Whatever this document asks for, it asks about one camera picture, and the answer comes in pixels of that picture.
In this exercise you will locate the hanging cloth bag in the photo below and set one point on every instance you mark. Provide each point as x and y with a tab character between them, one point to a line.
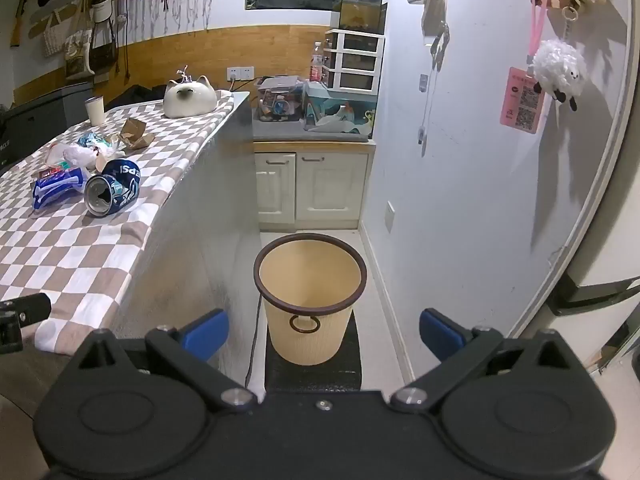
435	5

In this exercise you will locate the brown cardboard piece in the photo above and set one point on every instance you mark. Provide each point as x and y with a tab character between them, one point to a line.
134	135

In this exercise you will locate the white cat-shaped ceramic jar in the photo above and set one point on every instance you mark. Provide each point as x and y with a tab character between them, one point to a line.
190	100

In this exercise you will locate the white drawer unit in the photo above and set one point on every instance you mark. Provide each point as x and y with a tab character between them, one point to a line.
352	57

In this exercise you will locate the clear plastic storage box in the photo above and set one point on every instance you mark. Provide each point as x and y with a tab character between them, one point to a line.
280	102

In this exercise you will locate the blue white snack wrapper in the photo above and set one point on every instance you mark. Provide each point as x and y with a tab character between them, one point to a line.
55	190

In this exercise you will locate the black box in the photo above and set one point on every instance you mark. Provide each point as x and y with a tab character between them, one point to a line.
40	120

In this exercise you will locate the crushed blue can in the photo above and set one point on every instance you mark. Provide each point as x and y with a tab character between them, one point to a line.
117	187

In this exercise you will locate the white plastic bag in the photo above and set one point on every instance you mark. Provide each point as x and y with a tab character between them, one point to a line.
70	155

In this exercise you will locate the hanging tote bag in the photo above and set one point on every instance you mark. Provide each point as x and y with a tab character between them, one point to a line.
105	60
77	57

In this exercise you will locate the white wall socket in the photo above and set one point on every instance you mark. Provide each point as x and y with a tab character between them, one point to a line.
391	216
240	73

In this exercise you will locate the white crumpled bag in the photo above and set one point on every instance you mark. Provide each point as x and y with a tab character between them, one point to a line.
340	122

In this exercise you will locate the white hanging planter pot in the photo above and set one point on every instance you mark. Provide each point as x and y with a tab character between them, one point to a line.
101	7

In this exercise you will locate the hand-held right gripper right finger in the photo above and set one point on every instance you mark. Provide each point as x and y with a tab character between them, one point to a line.
440	334

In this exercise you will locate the cream floor cabinet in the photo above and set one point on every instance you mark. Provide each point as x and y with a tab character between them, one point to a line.
325	185

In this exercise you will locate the plastic bottle red label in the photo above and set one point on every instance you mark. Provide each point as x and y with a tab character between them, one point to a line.
316	65

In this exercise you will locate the beige trash bin brown rim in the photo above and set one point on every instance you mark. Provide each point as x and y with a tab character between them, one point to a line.
310	285

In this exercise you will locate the glass fish tank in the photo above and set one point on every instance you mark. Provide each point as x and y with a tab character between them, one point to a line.
360	12

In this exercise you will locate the pink card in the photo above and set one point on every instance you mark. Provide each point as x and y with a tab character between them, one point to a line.
517	102

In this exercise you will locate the white cup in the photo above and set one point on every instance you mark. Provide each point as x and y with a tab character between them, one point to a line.
95	112

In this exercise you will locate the silver foil counter panel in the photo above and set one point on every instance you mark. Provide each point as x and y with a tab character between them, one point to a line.
200	240

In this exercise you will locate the black floor mat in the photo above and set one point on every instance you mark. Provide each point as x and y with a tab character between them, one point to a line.
347	372

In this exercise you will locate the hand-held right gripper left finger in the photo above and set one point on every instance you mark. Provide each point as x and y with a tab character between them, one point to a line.
207	334

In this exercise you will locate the brown white checkered tablecloth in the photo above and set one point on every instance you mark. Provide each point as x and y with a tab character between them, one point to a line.
75	255

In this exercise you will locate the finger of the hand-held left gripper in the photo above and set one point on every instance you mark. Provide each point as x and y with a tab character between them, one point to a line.
32	306
10	335

